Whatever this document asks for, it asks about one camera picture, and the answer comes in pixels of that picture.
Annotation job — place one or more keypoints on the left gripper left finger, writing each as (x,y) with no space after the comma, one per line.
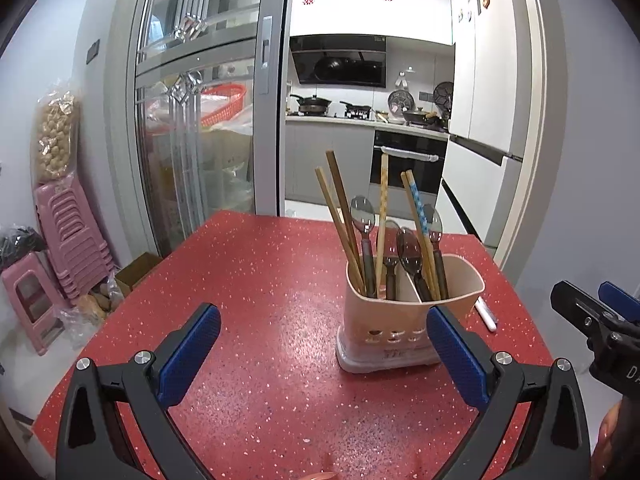
(93,442)

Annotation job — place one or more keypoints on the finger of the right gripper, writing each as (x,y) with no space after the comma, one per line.
(627,306)
(579,309)

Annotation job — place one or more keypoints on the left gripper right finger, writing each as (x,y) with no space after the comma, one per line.
(554,441)

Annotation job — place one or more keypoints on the dark translucent spoon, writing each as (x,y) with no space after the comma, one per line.
(363,219)
(390,258)
(410,257)
(434,223)

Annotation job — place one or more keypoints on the blue patterned chopstick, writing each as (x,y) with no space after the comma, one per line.
(420,220)

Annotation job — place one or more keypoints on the yellow patterned chopstick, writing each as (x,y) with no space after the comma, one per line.
(382,216)

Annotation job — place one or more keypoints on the plain wooden chopstick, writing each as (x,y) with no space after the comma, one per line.
(342,198)
(341,230)

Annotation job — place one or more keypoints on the person's right hand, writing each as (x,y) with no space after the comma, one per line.
(616,455)

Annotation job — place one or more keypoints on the cardboard box on floor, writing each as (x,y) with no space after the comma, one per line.
(129,277)

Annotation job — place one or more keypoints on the single pink stool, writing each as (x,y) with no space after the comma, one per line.
(34,298)

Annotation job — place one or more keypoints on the stack of pink stools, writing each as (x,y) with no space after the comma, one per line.
(77,251)

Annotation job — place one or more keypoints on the beige cutlery holder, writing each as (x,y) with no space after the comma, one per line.
(381,334)

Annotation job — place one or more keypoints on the black plastic bag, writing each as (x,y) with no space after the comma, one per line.
(16,242)

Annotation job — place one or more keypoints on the black built-in oven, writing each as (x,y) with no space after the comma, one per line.
(424,156)

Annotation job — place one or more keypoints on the white refrigerator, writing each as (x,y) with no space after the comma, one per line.
(489,115)

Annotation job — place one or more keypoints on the bag of nuts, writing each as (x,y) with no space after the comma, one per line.
(55,133)

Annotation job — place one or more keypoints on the grey kitchen cabinet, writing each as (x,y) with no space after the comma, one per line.
(306,144)

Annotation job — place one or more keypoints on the black wok on stove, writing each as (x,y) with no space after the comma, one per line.
(311,105)

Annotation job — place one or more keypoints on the black range hood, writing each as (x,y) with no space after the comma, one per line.
(340,60)

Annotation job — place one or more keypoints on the red plastic basket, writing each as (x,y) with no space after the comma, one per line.
(221,103)

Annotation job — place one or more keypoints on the glass sliding door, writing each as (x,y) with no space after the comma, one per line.
(170,174)

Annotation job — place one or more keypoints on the white handled metal spoon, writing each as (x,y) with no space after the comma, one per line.
(486,315)

